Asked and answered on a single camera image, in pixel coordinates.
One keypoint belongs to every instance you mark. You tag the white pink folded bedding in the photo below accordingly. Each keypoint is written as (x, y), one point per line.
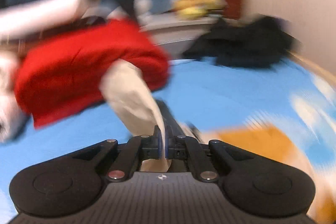
(47, 11)

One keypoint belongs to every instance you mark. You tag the red folded quilt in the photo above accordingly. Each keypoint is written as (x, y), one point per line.
(78, 61)

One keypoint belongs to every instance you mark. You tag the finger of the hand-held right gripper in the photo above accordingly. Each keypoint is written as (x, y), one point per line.
(168, 116)

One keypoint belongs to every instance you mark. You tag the beige and yellow jacket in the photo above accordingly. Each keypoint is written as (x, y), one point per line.
(131, 98)

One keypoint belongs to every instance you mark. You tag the black clothes pile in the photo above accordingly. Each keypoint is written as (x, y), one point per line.
(241, 43)

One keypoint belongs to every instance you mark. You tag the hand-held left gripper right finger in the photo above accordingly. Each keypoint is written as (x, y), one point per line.
(168, 145)

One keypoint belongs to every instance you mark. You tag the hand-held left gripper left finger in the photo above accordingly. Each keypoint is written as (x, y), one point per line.
(157, 144)

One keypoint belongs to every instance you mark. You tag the white fluffy folded blanket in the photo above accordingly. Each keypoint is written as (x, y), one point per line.
(10, 98)

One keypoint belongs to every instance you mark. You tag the grey window ledge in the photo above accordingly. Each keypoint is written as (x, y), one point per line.
(178, 32)

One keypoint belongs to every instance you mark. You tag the yellow duck plush toy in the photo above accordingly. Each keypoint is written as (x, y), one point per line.
(191, 12)

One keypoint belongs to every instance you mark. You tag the white plush toy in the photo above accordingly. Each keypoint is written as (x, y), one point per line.
(143, 7)

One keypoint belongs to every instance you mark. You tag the blue patterned bed sheet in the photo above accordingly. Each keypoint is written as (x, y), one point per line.
(223, 87)

